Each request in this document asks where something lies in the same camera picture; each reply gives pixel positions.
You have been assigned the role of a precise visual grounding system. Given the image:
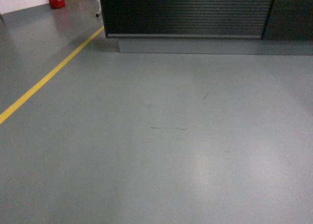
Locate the black checkout counter cabinet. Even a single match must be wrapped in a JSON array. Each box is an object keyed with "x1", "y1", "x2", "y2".
[{"x1": 100, "y1": 0, "x2": 313, "y2": 55}]

